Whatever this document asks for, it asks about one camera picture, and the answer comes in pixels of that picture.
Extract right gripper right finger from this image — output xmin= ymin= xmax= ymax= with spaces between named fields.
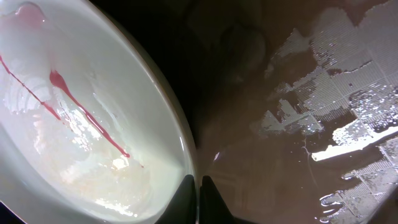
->
xmin=200 ymin=175 xmax=254 ymax=224

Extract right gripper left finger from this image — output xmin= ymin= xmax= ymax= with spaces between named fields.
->
xmin=155 ymin=174 xmax=197 ymax=224

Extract pale grey plate red streaks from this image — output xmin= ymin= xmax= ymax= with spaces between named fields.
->
xmin=1 ymin=1 xmax=198 ymax=223

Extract large brown serving tray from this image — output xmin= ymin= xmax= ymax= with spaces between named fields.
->
xmin=95 ymin=0 xmax=397 ymax=223

